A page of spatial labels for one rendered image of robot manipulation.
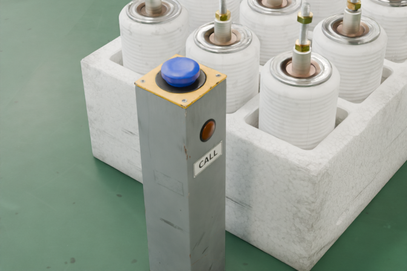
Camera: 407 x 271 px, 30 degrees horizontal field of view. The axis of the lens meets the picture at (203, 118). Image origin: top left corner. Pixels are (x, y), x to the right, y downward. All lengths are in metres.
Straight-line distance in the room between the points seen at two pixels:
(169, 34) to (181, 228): 0.28
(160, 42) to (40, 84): 0.40
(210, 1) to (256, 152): 0.26
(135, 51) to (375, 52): 0.32
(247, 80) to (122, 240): 0.28
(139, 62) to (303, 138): 0.26
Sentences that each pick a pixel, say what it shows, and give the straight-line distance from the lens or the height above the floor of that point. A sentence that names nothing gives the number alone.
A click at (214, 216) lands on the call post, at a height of 0.12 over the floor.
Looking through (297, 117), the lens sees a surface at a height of 0.21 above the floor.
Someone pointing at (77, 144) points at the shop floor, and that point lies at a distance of 1.22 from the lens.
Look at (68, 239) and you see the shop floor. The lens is 1.07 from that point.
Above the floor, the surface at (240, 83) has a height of 0.21.
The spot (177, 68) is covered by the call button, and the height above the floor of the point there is 0.33.
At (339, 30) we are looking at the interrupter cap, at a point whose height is 0.25.
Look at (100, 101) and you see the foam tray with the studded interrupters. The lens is 1.10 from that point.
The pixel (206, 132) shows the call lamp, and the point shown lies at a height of 0.26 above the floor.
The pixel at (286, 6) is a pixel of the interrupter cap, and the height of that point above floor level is 0.25.
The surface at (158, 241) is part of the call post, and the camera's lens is 0.93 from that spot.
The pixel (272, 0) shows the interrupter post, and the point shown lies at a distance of 1.05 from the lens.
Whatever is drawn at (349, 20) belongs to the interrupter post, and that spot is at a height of 0.27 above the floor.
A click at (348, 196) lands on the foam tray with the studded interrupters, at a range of 1.02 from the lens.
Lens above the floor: 0.77
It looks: 38 degrees down
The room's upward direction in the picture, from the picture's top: 1 degrees counter-clockwise
